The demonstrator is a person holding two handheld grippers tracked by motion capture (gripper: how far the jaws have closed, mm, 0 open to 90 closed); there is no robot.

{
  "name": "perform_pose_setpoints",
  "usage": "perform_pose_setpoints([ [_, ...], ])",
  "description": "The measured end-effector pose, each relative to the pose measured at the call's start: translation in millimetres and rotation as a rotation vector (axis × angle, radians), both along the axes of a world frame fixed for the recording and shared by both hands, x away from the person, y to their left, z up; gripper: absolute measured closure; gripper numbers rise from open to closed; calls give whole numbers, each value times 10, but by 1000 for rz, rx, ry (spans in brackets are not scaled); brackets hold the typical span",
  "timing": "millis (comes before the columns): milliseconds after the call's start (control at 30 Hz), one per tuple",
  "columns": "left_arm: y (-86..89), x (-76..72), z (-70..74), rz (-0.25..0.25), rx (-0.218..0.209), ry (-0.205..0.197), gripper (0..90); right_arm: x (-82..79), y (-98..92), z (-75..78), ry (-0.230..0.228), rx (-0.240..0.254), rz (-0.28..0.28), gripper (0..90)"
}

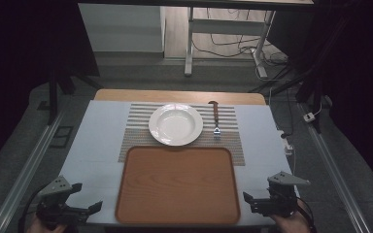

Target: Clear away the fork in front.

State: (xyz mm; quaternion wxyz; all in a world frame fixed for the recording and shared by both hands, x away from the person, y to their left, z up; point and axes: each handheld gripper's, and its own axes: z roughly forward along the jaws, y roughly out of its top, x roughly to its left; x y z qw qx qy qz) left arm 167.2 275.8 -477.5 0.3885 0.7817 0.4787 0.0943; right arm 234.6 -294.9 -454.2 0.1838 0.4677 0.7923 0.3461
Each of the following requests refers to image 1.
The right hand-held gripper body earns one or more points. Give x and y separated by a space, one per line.
283 197

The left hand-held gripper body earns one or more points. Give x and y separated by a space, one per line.
55 194

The person's right hand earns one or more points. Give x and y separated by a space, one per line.
289 224

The person's left hand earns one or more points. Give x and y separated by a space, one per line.
43 226

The pale blue table cover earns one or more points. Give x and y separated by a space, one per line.
97 152

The striped woven placemat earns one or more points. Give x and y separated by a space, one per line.
226 145

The brown wooden tray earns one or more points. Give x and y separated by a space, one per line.
178 186

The white power adapter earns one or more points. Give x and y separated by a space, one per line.
309 117

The white round plate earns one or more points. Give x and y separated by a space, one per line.
176 124

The black tripod stand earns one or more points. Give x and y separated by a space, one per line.
307 84

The white power strip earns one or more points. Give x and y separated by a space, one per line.
259 63

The white cabinet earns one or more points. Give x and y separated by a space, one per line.
123 29

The aluminium floor rail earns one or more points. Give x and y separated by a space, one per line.
335 174
26 171

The black rectangular floor frame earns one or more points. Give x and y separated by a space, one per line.
61 137

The white metal desk frame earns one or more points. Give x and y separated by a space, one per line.
226 26

